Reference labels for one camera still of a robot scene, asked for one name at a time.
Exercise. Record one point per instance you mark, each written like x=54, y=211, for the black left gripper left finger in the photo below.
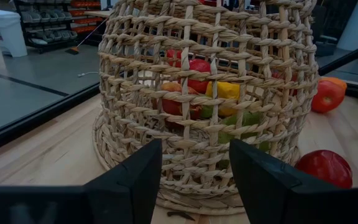
x=120, y=199

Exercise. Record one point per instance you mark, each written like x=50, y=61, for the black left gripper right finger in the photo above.
x=275, y=199

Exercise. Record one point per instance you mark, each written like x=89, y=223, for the green pear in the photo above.
x=250, y=119

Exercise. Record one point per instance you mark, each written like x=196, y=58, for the orange-red mango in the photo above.
x=174, y=107

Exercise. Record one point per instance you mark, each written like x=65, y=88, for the dark red apple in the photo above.
x=293, y=92

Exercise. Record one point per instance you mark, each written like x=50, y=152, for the light green fruit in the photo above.
x=207, y=112

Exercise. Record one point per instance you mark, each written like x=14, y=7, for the yellow bell pepper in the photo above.
x=227, y=91

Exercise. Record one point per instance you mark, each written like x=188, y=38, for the orange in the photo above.
x=337, y=82

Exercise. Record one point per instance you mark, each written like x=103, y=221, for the woven straw basket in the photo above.
x=197, y=174

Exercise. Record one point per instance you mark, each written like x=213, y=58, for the orange broom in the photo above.
x=72, y=50

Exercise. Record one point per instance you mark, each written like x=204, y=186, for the dark background furniture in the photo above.
x=328, y=46

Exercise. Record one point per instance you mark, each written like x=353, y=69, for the black parts bin shelf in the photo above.
x=48, y=31

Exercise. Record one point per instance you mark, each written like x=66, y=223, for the white trash bin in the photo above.
x=8, y=34

